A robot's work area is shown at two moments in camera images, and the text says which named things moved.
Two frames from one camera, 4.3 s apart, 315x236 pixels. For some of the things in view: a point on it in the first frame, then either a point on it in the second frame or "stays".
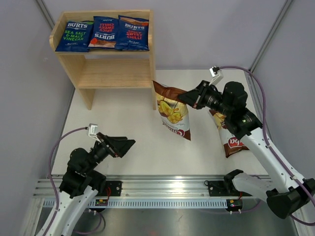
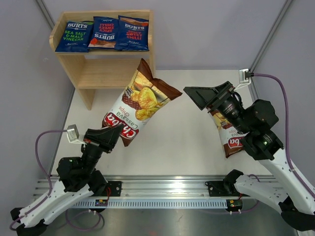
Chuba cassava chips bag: (173, 111) to (140, 103)
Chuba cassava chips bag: (233, 145) stays
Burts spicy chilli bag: (133, 34) stays
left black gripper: (116, 146) to (104, 139)
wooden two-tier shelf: (107, 68) stays
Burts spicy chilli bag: (105, 32) stays
